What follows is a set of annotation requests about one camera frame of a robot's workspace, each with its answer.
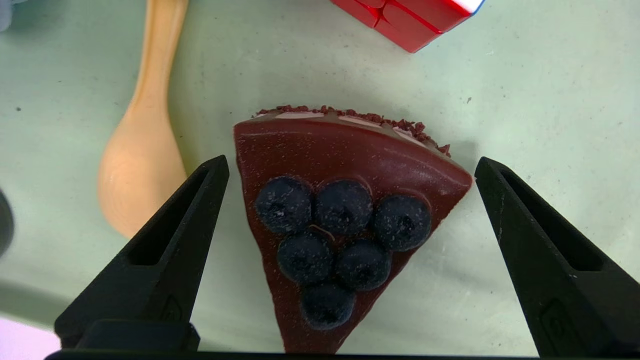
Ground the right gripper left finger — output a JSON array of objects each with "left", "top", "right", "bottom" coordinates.
[{"left": 54, "top": 155, "right": 231, "bottom": 351}]

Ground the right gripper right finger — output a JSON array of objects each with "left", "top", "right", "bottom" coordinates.
[{"left": 474, "top": 156, "right": 640, "bottom": 357}]

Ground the black cosmetic tube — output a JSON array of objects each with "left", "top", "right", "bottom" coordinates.
[{"left": 0, "top": 190, "right": 15, "bottom": 258}]

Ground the chocolate blueberry cake slice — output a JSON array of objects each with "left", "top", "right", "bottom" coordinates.
[{"left": 233, "top": 104, "right": 474, "bottom": 355}]

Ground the red white puzzle cube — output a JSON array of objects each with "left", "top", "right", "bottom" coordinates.
[{"left": 330, "top": 0, "right": 487, "bottom": 54}]

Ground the light green plastic tray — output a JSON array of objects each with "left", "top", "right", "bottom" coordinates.
[{"left": 0, "top": 0, "right": 640, "bottom": 357}]

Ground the yellow spoon with blue handle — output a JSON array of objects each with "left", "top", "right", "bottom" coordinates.
[{"left": 97, "top": 0, "right": 190, "bottom": 239}]

